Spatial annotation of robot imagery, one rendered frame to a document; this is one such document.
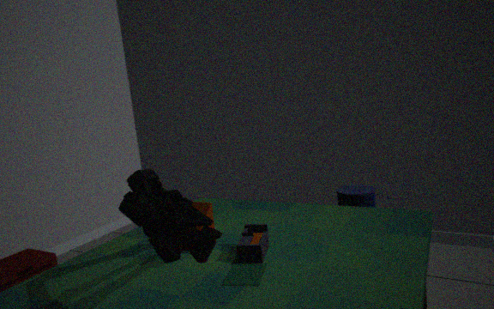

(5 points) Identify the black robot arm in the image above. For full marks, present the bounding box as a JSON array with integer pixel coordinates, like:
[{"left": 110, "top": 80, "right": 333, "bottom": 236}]
[{"left": 118, "top": 168, "right": 189, "bottom": 264}]

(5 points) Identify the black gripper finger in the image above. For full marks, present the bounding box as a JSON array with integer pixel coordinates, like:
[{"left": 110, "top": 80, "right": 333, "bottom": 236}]
[
  {"left": 192, "top": 226, "right": 222, "bottom": 252},
  {"left": 174, "top": 202, "right": 214, "bottom": 231}
]

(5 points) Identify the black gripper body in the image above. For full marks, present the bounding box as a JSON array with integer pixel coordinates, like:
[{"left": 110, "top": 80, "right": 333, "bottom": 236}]
[{"left": 156, "top": 190, "right": 216, "bottom": 263}]

